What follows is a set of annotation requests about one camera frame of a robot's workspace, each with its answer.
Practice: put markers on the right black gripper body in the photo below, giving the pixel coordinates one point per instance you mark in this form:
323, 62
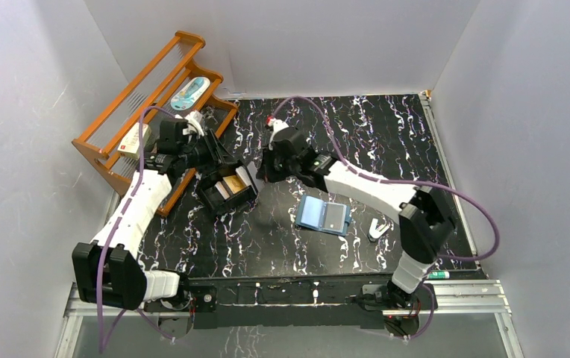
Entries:
276, 168

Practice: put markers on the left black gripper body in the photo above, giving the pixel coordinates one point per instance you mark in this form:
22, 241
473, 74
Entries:
213, 161

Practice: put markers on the black plastic card box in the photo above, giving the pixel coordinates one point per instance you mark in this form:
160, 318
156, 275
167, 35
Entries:
215, 204

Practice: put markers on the blue card holder wallet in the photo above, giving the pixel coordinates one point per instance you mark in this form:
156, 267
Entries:
311, 212

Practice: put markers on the black credit card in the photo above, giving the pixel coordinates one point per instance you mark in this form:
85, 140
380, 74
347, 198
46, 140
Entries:
334, 220

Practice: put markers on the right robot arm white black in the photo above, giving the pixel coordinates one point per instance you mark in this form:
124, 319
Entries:
424, 218

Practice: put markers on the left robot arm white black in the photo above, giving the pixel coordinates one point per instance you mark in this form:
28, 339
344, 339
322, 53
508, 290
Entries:
106, 269

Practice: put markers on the white card stack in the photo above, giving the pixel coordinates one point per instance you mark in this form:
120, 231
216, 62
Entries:
232, 184

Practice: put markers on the orange wooden shelf rack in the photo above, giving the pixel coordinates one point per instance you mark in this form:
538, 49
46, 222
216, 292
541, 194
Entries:
169, 70

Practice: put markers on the light blue oval case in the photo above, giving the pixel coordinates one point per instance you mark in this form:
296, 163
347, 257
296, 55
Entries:
186, 97

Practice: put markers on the white red small box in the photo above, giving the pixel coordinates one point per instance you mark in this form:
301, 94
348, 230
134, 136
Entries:
131, 143

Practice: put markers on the white plastic clip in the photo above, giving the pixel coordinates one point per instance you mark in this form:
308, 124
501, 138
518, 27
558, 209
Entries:
377, 230

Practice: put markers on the green white marker pen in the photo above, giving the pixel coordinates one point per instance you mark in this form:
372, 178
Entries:
438, 275

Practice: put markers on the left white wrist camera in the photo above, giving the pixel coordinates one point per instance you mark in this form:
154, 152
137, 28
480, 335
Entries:
194, 121

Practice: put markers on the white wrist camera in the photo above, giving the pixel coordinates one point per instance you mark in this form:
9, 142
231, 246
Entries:
194, 121
275, 126

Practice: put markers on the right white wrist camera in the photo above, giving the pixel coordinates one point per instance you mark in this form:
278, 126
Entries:
275, 126

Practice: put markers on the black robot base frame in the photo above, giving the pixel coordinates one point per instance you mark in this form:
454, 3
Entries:
342, 300

